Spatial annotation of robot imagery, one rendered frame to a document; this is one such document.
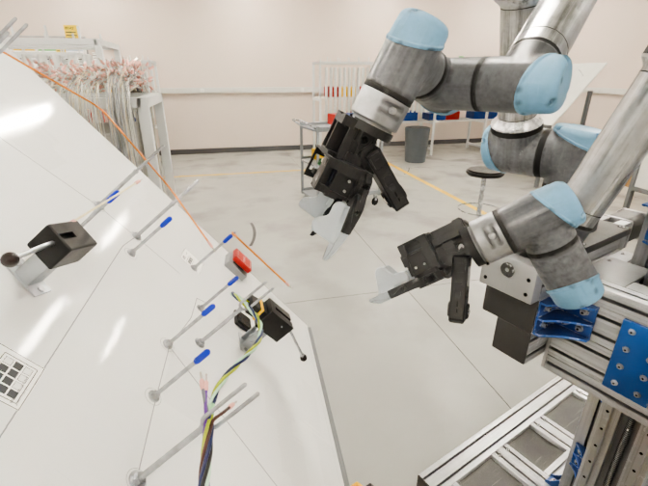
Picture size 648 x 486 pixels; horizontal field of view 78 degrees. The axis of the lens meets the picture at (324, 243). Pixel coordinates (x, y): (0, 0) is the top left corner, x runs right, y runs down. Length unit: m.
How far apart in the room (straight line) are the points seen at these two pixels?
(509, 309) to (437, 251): 0.43
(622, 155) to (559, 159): 0.29
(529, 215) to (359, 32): 8.70
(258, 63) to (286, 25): 0.89
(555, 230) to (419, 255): 0.20
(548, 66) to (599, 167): 0.24
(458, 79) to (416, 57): 0.09
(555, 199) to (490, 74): 0.20
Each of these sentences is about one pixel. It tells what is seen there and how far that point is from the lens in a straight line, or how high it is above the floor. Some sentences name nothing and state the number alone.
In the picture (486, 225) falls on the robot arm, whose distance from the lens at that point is 0.68.
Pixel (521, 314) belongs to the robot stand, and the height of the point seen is 0.97.
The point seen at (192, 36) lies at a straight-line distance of 8.81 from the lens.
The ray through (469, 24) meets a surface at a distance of 10.31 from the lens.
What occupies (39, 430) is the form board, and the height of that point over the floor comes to 1.23.
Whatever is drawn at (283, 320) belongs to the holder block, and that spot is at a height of 1.11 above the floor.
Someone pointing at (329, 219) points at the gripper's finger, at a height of 1.30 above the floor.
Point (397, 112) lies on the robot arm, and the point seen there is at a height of 1.45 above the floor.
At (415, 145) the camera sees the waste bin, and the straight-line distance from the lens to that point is 7.65.
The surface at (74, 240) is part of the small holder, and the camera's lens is 0.48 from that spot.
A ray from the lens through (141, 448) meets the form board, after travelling 0.48.
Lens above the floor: 1.50
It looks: 23 degrees down
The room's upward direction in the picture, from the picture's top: straight up
